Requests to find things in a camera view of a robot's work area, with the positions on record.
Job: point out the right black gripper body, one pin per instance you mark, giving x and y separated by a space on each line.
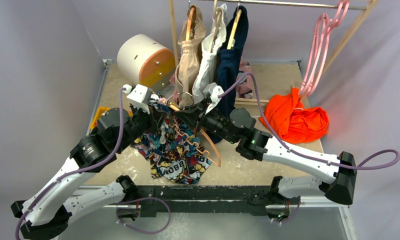
198 117

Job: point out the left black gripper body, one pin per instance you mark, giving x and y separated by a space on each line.
141 121

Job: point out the colourful comic print shorts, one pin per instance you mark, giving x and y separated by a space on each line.
174 152

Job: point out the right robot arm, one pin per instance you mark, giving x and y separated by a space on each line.
328 175

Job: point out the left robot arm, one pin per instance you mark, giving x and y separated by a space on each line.
49 212

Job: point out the navy hanging shorts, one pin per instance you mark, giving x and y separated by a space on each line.
230 55

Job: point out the white hanging shorts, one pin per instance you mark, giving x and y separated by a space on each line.
209 48

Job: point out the beige hanging shorts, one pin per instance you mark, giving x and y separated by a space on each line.
193 33

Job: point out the pink plastic hanger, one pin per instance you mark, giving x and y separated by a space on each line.
322 31

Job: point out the paper label card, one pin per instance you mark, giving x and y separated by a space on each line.
168 91

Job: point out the yellow plastic bin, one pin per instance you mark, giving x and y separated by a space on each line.
101 110

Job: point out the pink patterned garment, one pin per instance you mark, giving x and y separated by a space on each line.
244 87

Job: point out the white round drawer cabinet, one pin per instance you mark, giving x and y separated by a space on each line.
143 60

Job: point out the orange garment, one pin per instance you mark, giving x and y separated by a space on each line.
292 122

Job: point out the wooden clothes rack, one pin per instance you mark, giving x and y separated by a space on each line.
365 12

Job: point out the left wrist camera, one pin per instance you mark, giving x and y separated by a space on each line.
138 96

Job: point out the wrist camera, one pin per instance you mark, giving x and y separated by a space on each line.
138 96
212 91

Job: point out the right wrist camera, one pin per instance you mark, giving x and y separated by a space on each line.
212 91

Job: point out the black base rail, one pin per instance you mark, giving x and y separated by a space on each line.
255 200

